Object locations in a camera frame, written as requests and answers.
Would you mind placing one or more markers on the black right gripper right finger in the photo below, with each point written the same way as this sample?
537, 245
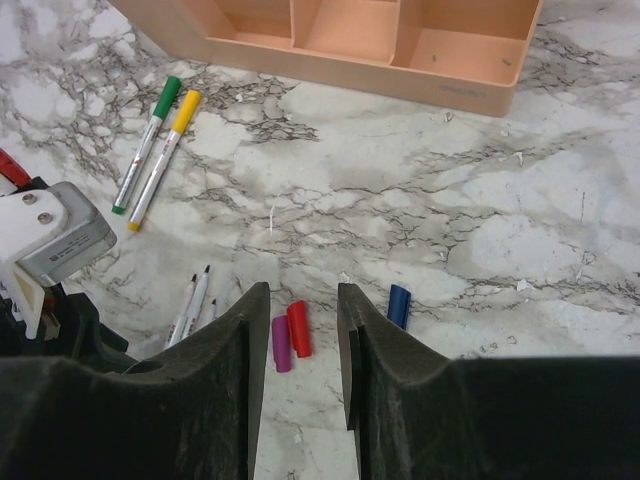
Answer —
417, 414

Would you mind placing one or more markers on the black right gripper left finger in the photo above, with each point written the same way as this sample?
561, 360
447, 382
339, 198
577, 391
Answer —
91, 412

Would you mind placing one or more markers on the blue pen cap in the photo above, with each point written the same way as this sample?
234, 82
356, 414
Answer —
399, 306

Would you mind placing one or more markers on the white pen green end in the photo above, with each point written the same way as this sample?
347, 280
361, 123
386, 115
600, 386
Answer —
159, 114

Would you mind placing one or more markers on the white pen red end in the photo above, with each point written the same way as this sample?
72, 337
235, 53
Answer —
179, 320

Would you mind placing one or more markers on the white pen yellow end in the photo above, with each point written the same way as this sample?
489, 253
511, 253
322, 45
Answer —
181, 121

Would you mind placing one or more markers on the purple pen cap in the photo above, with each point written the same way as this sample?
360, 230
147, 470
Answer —
281, 344

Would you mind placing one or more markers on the peach plastic desk organizer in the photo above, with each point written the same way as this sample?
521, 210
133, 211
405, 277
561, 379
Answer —
464, 54

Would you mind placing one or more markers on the red pen cap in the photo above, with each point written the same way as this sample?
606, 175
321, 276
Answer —
299, 329

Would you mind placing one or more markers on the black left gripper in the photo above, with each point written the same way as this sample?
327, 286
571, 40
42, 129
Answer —
70, 326

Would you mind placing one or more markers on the white pen blue end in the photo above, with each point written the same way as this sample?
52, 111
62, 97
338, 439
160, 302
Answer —
195, 306

